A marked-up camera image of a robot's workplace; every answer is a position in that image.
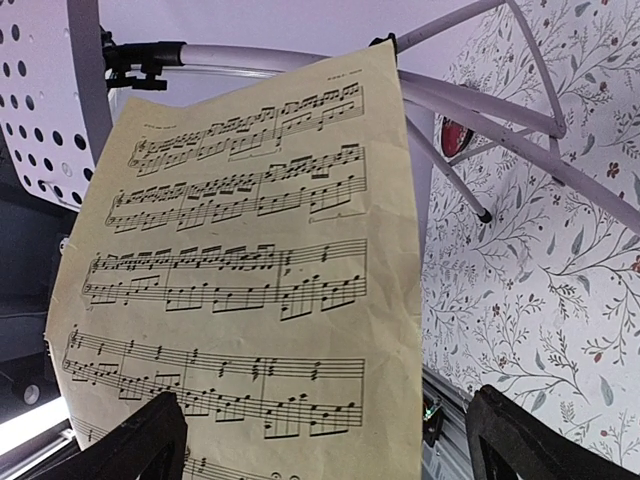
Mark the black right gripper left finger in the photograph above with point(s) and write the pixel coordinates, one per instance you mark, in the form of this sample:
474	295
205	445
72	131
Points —
150	444

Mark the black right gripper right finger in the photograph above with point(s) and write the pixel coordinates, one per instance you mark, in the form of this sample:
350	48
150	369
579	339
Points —
507	442

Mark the yellow sheet music page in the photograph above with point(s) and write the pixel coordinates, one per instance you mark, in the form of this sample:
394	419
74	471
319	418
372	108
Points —
257	256

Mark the white tripod music stand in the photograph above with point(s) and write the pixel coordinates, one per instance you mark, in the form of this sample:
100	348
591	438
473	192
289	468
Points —
56	73

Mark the floral table cloth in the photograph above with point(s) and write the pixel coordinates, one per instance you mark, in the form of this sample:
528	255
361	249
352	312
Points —
543	302

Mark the red floral round tin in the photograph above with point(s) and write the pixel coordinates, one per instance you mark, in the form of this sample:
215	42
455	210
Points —
454	137

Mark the aluminium front rail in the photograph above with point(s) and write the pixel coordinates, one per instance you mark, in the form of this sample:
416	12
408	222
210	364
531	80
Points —
445	449

